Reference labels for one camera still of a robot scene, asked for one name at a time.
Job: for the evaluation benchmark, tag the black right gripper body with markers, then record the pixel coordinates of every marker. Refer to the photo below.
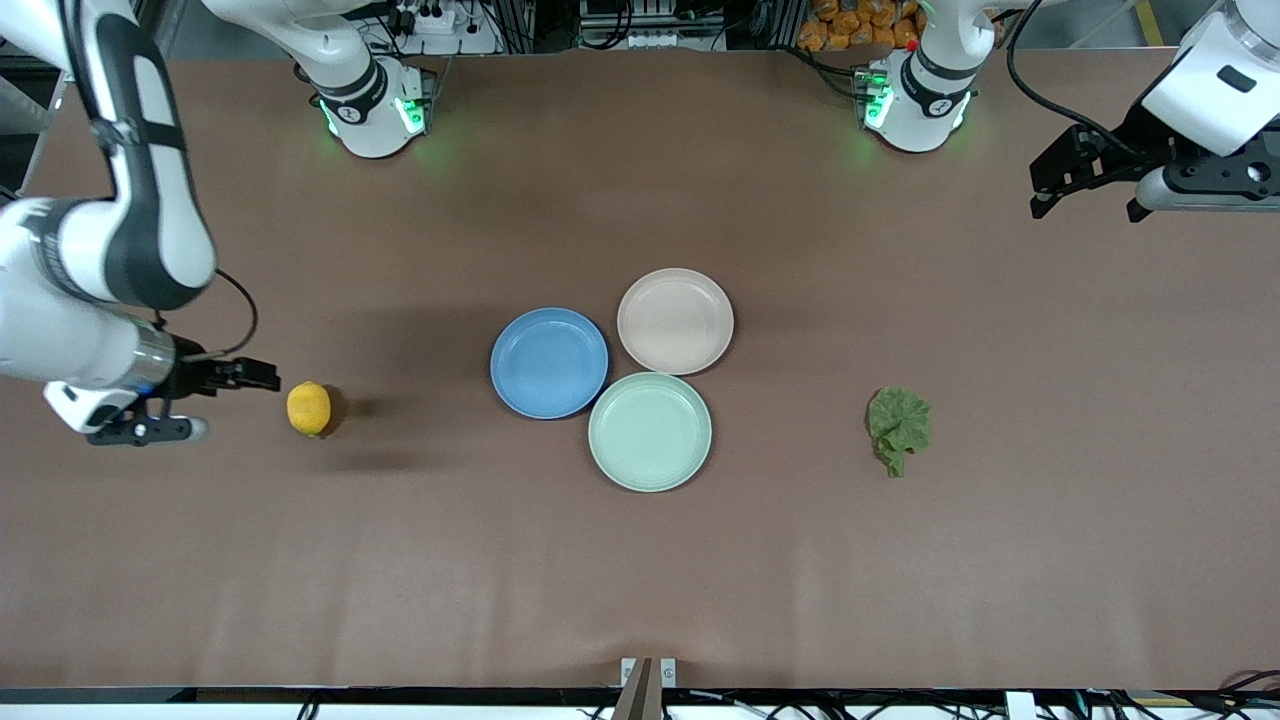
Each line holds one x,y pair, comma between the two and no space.
190,378

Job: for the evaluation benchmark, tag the yellow lemon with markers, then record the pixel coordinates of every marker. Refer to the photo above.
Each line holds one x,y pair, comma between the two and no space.
308,408

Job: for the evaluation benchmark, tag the green lettuce leaf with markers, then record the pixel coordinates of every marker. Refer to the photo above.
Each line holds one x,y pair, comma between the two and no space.
900,420

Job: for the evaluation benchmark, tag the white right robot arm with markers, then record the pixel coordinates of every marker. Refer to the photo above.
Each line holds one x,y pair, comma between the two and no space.
70,340

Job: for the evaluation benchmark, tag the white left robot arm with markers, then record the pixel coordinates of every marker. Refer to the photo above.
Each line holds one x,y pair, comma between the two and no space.
1215,90

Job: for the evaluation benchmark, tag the orange packaged goods pile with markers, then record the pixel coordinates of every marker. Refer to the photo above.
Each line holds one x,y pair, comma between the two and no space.
845,25

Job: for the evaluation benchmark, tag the blue plate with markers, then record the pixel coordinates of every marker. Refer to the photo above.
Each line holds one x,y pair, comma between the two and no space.
548,362

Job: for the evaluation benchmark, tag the white power strip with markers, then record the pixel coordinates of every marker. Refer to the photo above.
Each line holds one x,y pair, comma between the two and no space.
425,18

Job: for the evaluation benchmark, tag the pale green plate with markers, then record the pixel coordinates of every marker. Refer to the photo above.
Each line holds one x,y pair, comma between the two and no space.
650,432

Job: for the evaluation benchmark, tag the beige plate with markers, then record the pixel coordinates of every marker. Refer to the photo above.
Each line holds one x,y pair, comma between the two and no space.
675,320

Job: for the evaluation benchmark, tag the metal bracket with brown bar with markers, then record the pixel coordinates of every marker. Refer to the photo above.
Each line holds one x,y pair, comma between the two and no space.
648,685

